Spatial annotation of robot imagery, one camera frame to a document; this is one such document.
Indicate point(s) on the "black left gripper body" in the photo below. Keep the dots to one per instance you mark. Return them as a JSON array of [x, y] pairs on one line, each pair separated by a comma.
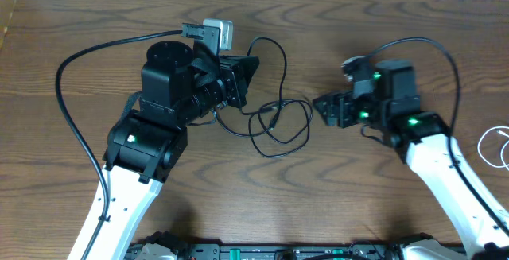
[[235, 81]]

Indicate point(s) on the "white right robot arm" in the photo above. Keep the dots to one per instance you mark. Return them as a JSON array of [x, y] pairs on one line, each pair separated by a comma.
[[384, 97]]

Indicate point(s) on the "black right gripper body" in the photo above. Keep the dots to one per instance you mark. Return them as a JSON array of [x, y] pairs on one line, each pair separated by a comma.
[[351, 111]]

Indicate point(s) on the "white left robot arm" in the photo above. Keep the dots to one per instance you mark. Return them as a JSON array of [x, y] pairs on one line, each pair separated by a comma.
[[179, 85]]

